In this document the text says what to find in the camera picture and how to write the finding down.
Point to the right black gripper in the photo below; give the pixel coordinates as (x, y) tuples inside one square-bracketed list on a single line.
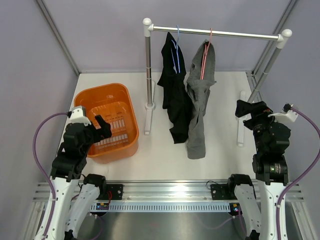
[(259, 110)]

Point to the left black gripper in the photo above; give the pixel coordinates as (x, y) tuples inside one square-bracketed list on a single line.
[(104, 132)]

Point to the grey shorts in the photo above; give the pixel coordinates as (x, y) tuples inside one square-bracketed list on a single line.
[(199, 91)]

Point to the black shorts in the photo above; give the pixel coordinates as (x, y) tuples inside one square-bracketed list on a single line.
[(175, 98)]

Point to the pink wire hanger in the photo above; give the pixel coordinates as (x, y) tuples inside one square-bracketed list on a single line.
[(206, 47)]

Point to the blue wire hanger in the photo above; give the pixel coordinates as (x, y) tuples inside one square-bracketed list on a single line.
[(176, 59)]

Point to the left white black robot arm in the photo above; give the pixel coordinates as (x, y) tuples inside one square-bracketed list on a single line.
[(64, 212)]

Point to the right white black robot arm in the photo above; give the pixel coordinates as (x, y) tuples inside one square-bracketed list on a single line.
[(265, 220)]

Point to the orange plastic basket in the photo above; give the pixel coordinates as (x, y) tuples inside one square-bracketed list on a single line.
[(113, 103)]

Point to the silver white clothes rack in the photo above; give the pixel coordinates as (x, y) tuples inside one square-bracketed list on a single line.
[(148, 27)]

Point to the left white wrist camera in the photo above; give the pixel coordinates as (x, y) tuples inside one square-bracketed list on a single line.
[(78, 115)]

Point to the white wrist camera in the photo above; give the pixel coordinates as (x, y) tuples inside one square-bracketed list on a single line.
[(78, 115), (287, 115)]

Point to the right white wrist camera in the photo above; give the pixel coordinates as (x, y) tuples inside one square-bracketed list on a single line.
[(287, 115)]

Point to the aluminium mounting rail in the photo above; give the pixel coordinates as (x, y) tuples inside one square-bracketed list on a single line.
[(163, 191)]

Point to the white slotted cable duct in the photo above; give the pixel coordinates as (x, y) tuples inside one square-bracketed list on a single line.
[(162, 207)]

